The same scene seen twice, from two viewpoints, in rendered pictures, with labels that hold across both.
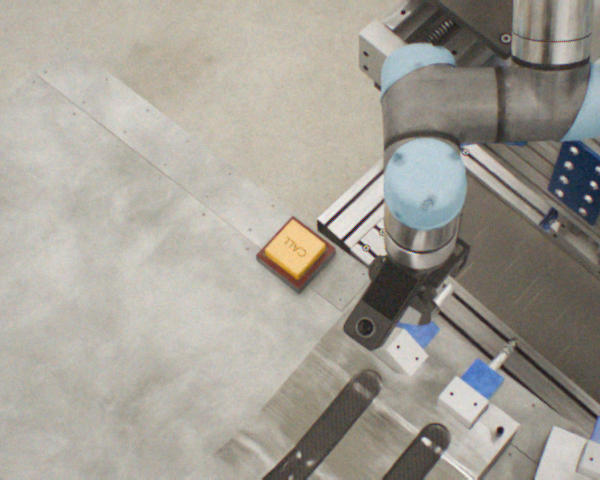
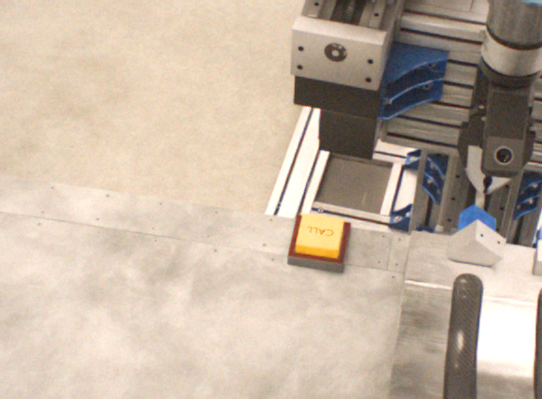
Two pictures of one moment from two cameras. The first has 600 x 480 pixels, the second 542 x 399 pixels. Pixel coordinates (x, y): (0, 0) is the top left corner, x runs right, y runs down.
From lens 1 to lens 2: 0.81 m
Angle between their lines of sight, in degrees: 27
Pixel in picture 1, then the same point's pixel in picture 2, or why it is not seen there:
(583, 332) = not seen: hidden behind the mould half
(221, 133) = not seen: hidden behind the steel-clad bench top
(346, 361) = (439, 276)
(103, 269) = (153, 329)
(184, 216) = (198, 258)
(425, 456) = not seen: outside the picture
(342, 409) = (461, 315)
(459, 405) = not seen: outside the picture
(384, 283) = (500, 112)
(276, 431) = (421, 355)
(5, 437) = not seen: outside the picture
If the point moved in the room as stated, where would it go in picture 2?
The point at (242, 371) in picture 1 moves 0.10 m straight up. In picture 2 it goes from (338, 350) to (343, 304)
